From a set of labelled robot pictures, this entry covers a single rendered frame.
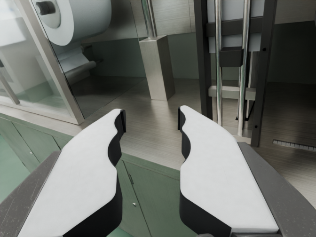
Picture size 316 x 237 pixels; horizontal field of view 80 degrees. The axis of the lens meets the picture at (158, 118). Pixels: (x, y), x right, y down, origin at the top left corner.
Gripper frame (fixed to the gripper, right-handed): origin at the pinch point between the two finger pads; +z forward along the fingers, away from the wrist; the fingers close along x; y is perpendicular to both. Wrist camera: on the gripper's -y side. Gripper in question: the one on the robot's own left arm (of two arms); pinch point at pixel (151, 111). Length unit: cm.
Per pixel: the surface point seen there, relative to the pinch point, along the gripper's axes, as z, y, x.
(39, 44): 60, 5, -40
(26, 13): 60, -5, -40
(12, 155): 174, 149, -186
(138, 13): 105, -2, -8
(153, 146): 38, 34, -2
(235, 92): 35.3, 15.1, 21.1
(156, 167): 30.2, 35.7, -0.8
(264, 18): 31.0, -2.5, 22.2
